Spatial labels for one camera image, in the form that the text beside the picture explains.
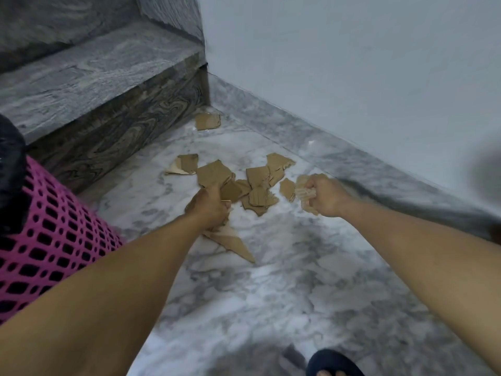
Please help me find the person's left hand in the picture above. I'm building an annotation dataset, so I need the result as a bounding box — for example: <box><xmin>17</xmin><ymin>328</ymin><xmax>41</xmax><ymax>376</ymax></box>
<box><xmin>184</xmin><ymin>183</ymin><xmax>232</xmax><ymax>232</ymax></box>

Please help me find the person's right hand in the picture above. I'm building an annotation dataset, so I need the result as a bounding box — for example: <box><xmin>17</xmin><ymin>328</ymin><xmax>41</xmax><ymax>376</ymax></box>
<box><xmin>300</xmin><ymin>178</ymin><xmax>355</xmax><ymax>219</ymax></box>

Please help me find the light cardboard wad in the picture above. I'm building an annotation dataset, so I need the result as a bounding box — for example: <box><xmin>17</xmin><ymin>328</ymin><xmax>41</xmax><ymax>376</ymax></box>
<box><xmin>294</xmin><ymin>174</ymin><xmax>329</xmax><ymax>216</ymax></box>

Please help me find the long pointed cardboard strip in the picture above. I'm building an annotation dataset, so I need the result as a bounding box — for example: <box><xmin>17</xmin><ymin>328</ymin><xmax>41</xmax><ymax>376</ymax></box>
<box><xmin>201</xmin><ymin>224</ymin><xmax>257</xmax><ymax>265</ymax></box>

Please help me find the person's left forearm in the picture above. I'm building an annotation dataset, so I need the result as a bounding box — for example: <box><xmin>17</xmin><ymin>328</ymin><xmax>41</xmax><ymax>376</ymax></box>
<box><xmin>0</xmin><ymin>214</ymin><xmax>205</xmax><ymax>376</ymax></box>

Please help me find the person's right forearm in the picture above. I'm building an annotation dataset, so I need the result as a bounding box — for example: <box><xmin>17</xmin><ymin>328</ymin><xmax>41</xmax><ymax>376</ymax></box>
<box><xmin>340</xmin><ymin>199</ymin><xmax>501</xmax><ymax>376</ymax></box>

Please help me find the pile of torn cardboard pieces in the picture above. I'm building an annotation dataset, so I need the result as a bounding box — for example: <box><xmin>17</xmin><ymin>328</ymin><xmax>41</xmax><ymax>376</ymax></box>
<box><xmin>164</xmin><ymin>152</ymin><xmax>297</xmax><ymax>218</ymax></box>

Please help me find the lone small cardboard scrap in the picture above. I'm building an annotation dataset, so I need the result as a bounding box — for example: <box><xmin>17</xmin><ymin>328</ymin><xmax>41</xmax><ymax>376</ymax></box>
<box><xmin>195</xmin><ymin>112</ymin><xmax>222</xmax><ymax>131</ymax></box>

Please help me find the grey granite stair step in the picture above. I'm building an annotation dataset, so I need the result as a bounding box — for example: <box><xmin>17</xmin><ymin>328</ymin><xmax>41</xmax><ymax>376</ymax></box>
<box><xmin>0</xmin><ymin>0</ymin><xmax>205</xmax><ymax>74</ymax></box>
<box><xmin>0</xmin><ymin>20</ymin><xmax>212</xmax><ymax>195</ymax></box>

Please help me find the dark blue slipper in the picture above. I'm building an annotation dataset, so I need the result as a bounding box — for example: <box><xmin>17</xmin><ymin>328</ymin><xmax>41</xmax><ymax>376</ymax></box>
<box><xmin>306</xmin><ymin>349</ymin><xmax>367</xmax><ymax>376</ymax></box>

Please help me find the pink plastic lattice basket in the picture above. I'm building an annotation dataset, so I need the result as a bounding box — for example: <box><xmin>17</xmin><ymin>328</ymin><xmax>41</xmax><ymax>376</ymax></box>
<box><xmin>0</xmin><ymin>154</ymin><xmax>127</xmax><ymax>326</ymax></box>

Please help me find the black bag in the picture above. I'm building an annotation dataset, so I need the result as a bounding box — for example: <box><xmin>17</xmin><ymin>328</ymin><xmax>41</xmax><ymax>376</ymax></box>
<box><xmin>0</xmin><ymin>113</ymin><xmax>30</xmax><ymax>236</ymax></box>

